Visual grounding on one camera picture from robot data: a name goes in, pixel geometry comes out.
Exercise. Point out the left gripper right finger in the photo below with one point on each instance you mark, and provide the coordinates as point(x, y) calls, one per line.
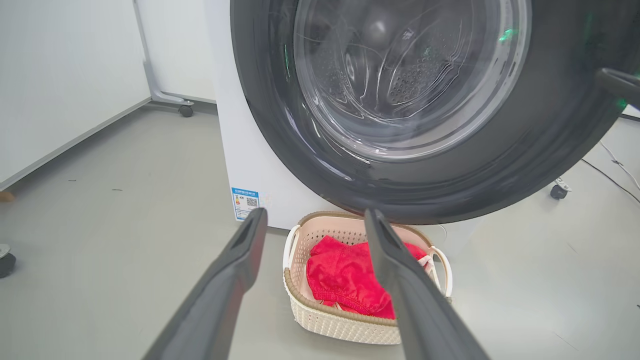
point(425, 320)

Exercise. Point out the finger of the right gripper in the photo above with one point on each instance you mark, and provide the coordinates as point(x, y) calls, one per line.
point(622, 85)

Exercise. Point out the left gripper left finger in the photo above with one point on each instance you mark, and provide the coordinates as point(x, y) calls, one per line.
point(210, 305)

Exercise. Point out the red garment white hem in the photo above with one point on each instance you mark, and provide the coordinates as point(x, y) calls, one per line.
point(340, 275)

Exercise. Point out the washing machine glass door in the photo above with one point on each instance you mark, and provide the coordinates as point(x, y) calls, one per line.
point(270, 100)

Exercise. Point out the cream perforated laundry basket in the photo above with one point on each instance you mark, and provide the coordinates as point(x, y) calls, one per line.
point(340, 330)

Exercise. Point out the steel washer drum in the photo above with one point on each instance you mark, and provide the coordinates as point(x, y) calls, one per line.
point(420, 75)

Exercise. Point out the blue energy label sticker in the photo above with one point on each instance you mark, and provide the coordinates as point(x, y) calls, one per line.
point(245, 204)

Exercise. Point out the black caster wheel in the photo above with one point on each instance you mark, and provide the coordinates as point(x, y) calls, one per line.
point(559, 191)
point(6, 264)
point(186, 111)

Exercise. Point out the metal partition leg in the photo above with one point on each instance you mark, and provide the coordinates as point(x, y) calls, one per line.
point(152, 85)

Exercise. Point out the brown wooden foot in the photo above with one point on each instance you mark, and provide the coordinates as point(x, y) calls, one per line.
point(6, 197)

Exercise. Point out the white partition board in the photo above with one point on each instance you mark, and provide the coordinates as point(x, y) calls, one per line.
point(175, 45)

